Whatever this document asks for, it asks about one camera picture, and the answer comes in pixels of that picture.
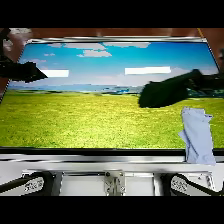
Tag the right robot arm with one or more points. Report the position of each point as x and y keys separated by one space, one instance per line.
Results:
x=213 y=83

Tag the light blue garment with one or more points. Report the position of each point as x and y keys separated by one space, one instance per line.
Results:
x=198 y=136

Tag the silver frame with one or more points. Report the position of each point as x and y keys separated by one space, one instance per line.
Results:
x=100 y=165

